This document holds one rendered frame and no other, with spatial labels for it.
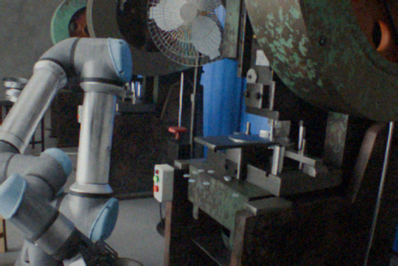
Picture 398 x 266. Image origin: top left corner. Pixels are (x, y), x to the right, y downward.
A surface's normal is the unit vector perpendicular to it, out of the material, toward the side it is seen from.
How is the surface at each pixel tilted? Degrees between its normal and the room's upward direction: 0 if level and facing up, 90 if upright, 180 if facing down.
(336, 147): 90
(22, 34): 90
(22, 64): 90
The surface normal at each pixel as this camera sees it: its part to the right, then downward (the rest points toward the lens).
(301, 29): -0.78, 0.54
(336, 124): -0.87, 0.04
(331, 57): 0.50, 0.20
